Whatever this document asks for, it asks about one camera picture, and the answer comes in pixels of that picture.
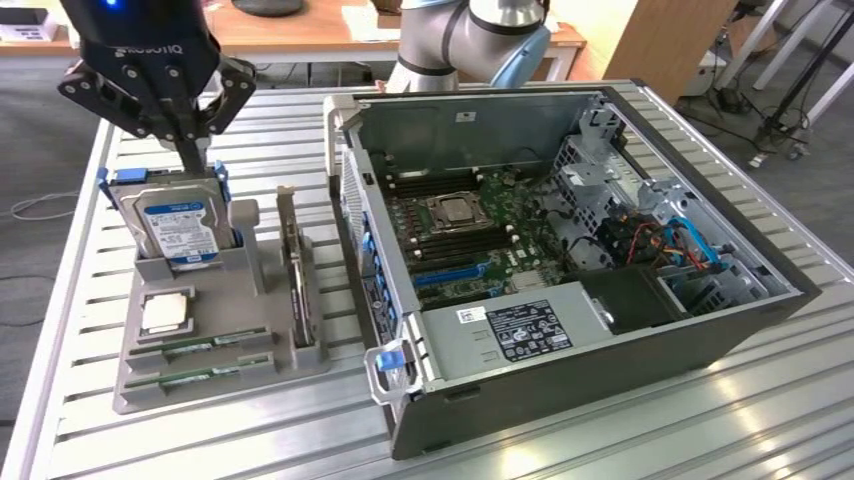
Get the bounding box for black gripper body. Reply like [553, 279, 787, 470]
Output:
[57, 0, 225, 130]

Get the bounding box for green RAM stick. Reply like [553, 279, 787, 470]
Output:
[130, 332, 272, 357]
[129, 363, 273, 389]

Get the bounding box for hard drive with blue label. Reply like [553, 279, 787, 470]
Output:
[95, 159, 233, 251]

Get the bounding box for dark round object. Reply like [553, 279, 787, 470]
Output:
[232, 0, 309, 19]

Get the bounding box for white labelled box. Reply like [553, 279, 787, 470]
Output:
[0, 22, 59, 44]

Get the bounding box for black flat box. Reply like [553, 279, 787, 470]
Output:
[0, 7, 51, 26]

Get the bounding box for loose white papers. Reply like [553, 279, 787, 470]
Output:
[340, 4, 404, 44]

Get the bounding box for hard disk blue label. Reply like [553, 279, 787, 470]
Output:
[105, 172, 225, 274]

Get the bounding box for graphics card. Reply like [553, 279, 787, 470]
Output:
[274, 184, 320, 350]

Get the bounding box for blue card retainer clips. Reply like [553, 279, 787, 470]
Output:
[357, 209, 402, 324]

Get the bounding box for CPU socket with processor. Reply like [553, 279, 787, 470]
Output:
[422, 190, 496, 236]

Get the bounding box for CPU smeared metal lid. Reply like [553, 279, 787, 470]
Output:
[438, 198, 478, 224]

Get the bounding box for CPU clean metal lid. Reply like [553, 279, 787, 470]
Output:
[138, 293, 193, 335]

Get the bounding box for blue expansion slot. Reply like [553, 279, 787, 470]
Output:
[410, 263, 486, 290]

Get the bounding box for green motherboard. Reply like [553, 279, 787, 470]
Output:
[382, 167, 576, 312]

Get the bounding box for metal disk bay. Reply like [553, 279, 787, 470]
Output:
[552, 107, 792, 321]

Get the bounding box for silver chipset heatsink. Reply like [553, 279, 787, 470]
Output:
[509, 276, 553, 295]

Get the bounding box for grey power supply unit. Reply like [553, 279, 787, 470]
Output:
[413, 279, 616, 392]

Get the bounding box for grey parts rack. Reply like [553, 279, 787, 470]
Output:
[110, 197, 333, 416]

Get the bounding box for white device red mark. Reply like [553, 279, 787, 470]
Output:
[679, 49, 729, 99]

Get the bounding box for black open PC case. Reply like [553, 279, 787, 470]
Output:
[322, 78, 823, 461]

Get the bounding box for black wheeled stand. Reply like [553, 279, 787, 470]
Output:
[749, 0, 854, 169]

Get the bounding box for wooden desk white frame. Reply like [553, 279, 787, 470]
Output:
[209, 0, 588, 91]
[0, 9, 85, 57]

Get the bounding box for multicoloured disk power wires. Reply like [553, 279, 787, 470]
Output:
[616, 217, 709, 274]

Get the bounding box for blue flat data wire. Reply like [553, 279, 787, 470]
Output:
[664, 214, 729, 275]

